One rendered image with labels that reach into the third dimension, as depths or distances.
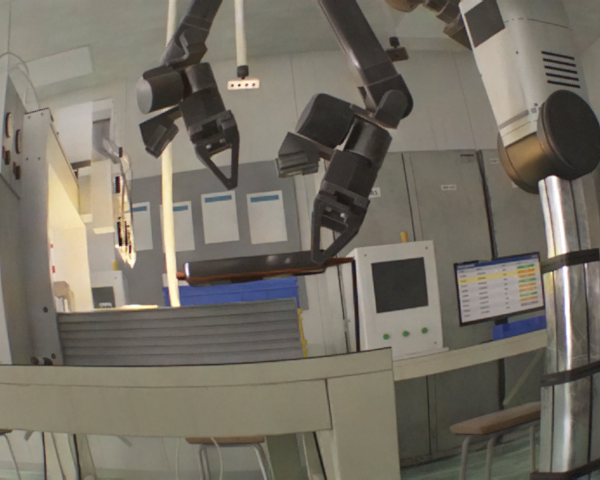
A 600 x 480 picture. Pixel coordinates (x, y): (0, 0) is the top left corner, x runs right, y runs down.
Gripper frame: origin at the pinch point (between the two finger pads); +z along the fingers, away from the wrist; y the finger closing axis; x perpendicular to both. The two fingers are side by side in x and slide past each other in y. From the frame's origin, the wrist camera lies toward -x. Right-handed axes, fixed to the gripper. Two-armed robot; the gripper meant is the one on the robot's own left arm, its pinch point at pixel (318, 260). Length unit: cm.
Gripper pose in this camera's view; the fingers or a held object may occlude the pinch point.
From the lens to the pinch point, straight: 134.0
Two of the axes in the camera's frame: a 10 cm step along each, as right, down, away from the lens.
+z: -3.9, 9.1, -1.5
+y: 0.3, -1.5, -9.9
